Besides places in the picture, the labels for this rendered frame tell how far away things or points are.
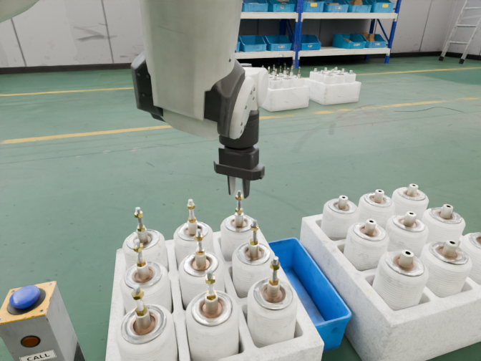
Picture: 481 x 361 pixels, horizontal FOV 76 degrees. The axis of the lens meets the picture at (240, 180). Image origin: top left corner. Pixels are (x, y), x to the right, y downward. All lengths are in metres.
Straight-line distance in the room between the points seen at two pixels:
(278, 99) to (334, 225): 1.97
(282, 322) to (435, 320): 0.35
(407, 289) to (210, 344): 0.41
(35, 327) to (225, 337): 0.30
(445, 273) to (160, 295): 0.60
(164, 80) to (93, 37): 5.21
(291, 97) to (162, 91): 2.51
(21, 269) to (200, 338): 0.79
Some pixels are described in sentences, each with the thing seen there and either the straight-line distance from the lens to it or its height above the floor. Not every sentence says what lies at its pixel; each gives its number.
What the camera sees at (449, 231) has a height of 0.23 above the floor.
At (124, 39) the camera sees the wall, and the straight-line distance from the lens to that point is 5.50.
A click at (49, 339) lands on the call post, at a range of 0.64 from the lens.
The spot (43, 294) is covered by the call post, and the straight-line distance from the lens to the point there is 0.63.
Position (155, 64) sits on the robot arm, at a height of 0.68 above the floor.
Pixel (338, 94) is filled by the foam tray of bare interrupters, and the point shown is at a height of 0.09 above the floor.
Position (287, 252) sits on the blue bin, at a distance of 1.00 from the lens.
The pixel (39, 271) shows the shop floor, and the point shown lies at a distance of 1.21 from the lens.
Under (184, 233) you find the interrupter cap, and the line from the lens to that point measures 0.77.
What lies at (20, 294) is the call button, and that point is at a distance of 0.62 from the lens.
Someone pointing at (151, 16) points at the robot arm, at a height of 0.72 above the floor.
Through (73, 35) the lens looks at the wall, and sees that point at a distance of 5.55.
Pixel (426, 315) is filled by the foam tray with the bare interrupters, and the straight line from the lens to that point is 0.79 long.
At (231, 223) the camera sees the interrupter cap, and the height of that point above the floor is 0.25.
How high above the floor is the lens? 0.72
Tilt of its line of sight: 28 degrees down
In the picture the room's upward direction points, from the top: straight up
